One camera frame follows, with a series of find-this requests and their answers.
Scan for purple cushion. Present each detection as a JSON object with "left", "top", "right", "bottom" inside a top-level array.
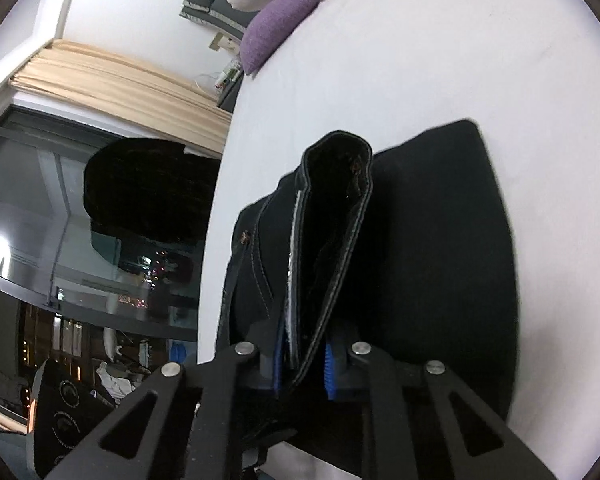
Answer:
[{"left": 240, "top": 0, "right": 328, "bottom": 76}]

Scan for black hanging garment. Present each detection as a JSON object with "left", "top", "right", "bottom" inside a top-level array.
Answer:
[{"left": 82, "top": 137, "right": 224, "bottom": 273}]

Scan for dark grey nightstand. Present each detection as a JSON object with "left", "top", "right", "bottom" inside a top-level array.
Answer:
[{"left": 217, "top": 77, "right": 244, "bottom": 112}]

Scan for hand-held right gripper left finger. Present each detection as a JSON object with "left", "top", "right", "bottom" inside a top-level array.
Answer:
[{"left": 44, "top": 316, "right": 301, "bottom": 480}]

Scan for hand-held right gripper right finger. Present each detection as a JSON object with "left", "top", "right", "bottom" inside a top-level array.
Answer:
[{"left": 322, "top": 327, "right": 556, "bottom": 480}]

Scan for black pants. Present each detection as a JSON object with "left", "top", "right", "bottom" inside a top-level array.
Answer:
[{"left": 215, "top": 119, "right": 524, "bottom": 478}]

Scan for black round printed object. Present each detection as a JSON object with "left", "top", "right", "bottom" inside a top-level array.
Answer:
[{"left": 26, "top": 359, "right": 123, "bottom": 480}]

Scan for clutter of cables and chargers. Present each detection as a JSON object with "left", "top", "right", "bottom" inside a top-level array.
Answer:
[{"left": 197, "top": 59, "right": 244, "bottom": 95}]

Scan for beige curtain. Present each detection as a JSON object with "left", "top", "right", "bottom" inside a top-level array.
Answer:
[{"left": 9, "top": 39, "right": 234, "bottom": 161}]

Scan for glass window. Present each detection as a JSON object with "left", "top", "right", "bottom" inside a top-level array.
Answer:
[{"left": 0, "top": 104, "right": 222, "bottom": 413}]

